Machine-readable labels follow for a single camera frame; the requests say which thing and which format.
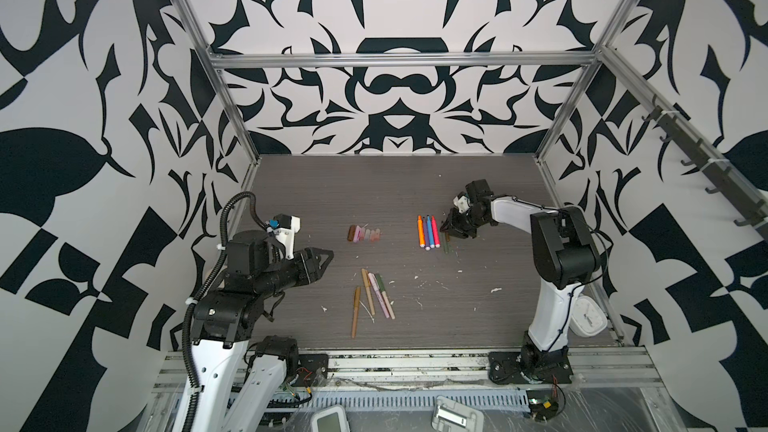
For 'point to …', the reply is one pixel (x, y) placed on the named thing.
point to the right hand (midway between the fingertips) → (444, 227)
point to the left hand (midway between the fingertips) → (326, 251)
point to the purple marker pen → (426, 246)
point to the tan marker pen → (369, 290)
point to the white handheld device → (331, 419)
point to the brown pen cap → (351, 233)
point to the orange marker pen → (421, 231)
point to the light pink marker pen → (377, 288)
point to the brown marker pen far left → (357, 295)
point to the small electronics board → (543, 403)
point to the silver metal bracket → (449, 415)
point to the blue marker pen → (430, 232)
